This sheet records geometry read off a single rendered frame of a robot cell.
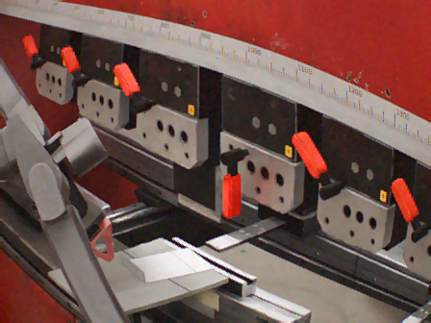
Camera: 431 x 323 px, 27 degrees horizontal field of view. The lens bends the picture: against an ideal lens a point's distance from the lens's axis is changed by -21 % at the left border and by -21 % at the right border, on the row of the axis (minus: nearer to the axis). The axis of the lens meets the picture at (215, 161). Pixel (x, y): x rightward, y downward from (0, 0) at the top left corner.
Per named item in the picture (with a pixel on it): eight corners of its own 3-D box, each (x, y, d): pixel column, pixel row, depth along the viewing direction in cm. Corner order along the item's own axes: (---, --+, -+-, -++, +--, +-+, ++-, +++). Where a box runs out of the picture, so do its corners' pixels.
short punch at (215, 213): (173, 204, 175) (172, 146, 172) (184, 200, 177) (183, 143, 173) (215, 225, 168) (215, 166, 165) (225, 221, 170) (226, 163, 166)
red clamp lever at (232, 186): (218, 217, 154) (219, 151, 151) (241, 209, 157) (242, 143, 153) (227, 221, 153) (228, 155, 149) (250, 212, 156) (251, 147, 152)
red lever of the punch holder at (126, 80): (114, 64, 166) (138, 111, 163) (133, 58, 169) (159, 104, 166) (110, 70, 167) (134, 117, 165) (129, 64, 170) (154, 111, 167)
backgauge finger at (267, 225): (189, 243, 183) (188, 217, 181) (301, 200, 199) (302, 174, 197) (236, 267, 175) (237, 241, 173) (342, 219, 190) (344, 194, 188)
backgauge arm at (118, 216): (84, 263, 224) (76, 209, 218) (297, 189, 262) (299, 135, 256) (103, 278, 218) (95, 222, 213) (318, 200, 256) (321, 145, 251)
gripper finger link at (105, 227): (107, 235, 164) (81, 194, 158) (133, 252, 159) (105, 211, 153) (83, 260, 162) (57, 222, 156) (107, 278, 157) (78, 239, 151)
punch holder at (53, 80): (35, 91, 201) (39, 23, 195) (63, 81, 206) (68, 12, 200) (64, 107, 191) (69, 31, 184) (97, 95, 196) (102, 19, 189)
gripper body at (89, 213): (75, 194, 161) (56, 161, 157) (108, 218, 154) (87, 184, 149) (52, 219, 159) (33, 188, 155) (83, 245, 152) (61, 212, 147)
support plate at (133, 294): (48, 276, 166) (47, 272, 165) (158, 244, 181) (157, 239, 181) (104, 321, 153) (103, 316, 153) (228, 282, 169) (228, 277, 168)
